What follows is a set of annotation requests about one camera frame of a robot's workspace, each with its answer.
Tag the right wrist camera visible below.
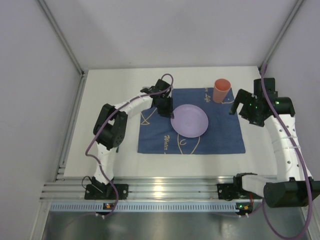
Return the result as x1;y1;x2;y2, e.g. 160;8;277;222
253;77;278;99

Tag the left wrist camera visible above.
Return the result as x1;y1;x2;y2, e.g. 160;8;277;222
154;79;171;94

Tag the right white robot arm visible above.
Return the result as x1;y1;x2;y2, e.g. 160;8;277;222
229;89;320;208

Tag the blue fish-print cloth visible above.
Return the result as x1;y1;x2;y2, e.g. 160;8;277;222
137;88;246;155

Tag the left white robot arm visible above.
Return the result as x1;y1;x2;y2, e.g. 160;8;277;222
93;93;173;185

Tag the purple plastic plate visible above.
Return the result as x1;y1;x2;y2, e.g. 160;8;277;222
170;104;209;138

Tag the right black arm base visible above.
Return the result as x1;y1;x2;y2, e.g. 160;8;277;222
216;173;262;201

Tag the perforated cable duct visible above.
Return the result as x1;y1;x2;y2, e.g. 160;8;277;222
50;201;252;213

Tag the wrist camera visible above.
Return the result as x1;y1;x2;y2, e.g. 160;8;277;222
154;79;171;94
253;77;278;99

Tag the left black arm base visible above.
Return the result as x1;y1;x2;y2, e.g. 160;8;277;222
81;176;129;200

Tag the aluminium frame rail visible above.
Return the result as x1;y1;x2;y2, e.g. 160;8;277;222
40;176;233;202

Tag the orange plastic cup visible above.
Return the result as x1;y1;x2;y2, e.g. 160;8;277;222
212;78;231;104

